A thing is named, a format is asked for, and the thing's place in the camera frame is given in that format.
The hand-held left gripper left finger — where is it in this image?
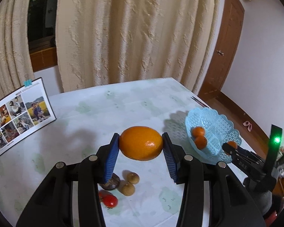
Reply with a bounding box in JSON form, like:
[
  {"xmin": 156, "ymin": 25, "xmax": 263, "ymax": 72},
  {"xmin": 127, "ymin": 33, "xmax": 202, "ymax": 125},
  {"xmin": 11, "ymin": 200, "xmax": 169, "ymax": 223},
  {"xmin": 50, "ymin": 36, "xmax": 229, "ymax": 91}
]
[{"xmin": 15, "ymin": 133, "xmax": 120, "ymax": 227}]

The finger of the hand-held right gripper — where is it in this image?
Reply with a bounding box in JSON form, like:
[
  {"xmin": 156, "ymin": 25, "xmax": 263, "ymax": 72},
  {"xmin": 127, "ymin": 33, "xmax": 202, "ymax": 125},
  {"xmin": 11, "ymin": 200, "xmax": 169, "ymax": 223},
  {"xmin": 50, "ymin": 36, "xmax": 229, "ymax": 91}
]
[
  {"xmin": 222, "ymin": 143, "xmax": 254, "ymax": 174},
  {"xmin": 237, "ymin": 147, "xmax": 267, "ymax": 165}
]

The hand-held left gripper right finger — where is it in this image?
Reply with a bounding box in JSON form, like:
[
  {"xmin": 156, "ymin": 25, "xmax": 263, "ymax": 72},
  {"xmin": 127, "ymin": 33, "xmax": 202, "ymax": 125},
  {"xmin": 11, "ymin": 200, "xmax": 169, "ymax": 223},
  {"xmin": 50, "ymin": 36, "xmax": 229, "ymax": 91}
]
[{"xmin": 162, "ymin": 132, "xmax": 267, "ymax": 227}]

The dark brown passion fruit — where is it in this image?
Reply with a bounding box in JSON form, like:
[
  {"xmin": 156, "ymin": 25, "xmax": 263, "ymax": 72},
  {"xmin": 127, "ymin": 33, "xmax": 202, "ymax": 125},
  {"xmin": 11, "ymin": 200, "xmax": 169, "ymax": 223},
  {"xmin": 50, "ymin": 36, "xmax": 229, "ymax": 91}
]
[{"xmin": 102, "ymin": 173, "xmax": 121, "ymax": 191}]

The brown longan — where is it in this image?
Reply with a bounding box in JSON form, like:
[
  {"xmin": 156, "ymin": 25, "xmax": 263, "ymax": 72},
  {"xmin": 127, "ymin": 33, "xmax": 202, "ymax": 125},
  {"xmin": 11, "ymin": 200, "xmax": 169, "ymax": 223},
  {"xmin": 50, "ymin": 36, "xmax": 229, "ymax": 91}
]
[
  {"xmin": 127, "ymin": 172, "xmax": 140, "ymax": 184},
  {"xmin": 121, "ymin": 184, "xmax": 135, "ymax": 196}
]

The large orange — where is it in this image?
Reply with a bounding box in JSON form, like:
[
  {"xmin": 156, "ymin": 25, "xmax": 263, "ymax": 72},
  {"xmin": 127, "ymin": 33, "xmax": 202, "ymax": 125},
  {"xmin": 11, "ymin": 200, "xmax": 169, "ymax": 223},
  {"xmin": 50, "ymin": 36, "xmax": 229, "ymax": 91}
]
[{"xmin": 119, "ymin": 126, "xmax": 163, "ymax": 161}]

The light blue lattice basket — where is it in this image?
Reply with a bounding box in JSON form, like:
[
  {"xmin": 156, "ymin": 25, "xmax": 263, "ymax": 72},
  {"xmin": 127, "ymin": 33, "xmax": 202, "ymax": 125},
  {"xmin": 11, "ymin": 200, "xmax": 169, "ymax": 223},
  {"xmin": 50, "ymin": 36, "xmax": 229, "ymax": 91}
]
[{"xmin": 185, "ymin": 107, "xmax": 242, "ymax": 164}]

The person's right hand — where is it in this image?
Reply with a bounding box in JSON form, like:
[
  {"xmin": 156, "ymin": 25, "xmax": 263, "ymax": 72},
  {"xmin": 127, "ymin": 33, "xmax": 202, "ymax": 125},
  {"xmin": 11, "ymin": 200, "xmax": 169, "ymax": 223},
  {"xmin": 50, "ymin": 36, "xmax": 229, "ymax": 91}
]
[{"xmin": 253, "ymin": 191, "xmax": 274, "ymax": 219}]

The white green patterned tablecloth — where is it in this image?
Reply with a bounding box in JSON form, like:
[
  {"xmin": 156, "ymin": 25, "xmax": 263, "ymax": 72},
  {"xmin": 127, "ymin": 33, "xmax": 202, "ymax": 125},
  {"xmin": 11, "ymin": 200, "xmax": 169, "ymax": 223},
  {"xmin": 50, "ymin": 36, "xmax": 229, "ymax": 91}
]
[{"xmin": 0, "ymin": 77, "xmax": 270, "ymax": 227}]

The photo desk calendar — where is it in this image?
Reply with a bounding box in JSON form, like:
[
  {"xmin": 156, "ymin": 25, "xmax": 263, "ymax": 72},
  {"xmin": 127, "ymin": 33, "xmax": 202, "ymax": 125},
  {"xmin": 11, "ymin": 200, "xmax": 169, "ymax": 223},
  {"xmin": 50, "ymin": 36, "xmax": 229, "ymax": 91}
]
[{"xmin": 0, "ymin": 77, "xmax": 57, "ymax": 157}]

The brown wooden door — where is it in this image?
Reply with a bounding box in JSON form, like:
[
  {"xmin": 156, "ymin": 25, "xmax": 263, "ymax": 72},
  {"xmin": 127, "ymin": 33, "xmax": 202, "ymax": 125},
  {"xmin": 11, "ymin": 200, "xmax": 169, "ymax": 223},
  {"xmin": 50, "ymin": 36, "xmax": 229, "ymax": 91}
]
[{"xmin": 199, "ymin": 0, "xmax": 245, "ymax": 95}]

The wooden window sill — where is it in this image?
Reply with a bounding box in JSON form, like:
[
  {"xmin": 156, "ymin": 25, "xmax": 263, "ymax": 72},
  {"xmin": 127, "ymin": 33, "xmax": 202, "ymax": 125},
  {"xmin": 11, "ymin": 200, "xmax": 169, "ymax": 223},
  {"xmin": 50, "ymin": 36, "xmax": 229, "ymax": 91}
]
[{"xmin": 30, "ymin": 47, "xmax": 58, "ymax": 72}]

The wide beige curtain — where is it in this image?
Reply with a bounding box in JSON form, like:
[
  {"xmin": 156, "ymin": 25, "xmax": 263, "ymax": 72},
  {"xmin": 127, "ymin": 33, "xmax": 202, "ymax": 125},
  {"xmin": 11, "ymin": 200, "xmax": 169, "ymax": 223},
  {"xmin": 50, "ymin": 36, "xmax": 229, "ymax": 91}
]
[{"xmin": 54, "ymin": 0, "xmax": 228, "ymax": 95}]

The narrow beige curtain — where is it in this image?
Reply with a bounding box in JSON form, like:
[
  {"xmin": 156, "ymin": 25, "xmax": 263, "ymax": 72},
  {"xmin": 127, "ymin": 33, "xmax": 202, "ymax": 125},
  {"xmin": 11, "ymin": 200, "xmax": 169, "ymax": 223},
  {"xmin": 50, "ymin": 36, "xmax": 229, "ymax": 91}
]
[{"xmin": 0, "ymin": 0, "xmax": 35, "ymax": 104}]

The dark window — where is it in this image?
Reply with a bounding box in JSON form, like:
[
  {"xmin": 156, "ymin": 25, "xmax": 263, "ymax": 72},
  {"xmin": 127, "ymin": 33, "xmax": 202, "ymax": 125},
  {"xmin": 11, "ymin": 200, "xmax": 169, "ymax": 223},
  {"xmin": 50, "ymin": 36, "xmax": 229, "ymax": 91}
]
[{"xmin": 27, "ymin": 0, "xmax": 60, "ymax": 50}]

